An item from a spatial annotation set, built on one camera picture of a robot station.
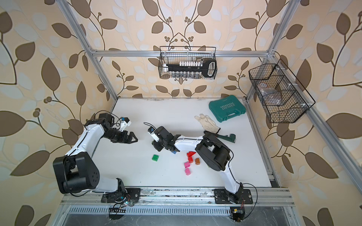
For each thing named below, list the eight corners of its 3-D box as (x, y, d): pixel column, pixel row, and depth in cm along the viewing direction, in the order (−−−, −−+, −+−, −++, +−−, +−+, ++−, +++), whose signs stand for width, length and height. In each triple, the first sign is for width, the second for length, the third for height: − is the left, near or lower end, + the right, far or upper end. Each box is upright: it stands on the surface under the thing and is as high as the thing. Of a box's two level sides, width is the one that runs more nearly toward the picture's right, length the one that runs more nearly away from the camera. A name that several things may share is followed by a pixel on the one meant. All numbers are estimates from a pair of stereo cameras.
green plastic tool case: (219, 123, 106) (220, 119, 102) (207, 105, 118) (207, 101, 113) (246, 113, 112) (248, 108, 108) (232, 97, 124) (233, 93, 120)
